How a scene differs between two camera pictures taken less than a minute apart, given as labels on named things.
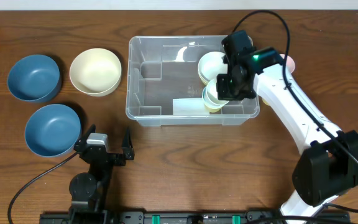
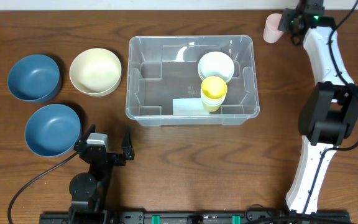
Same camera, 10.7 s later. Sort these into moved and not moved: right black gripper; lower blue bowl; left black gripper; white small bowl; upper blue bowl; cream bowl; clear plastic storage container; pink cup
Moved: pink cup; right black gripper
Not moved: cream bowl; left black gripper; white small bowl; upper blue bowl; clear plastic storage container; lower blue bowl
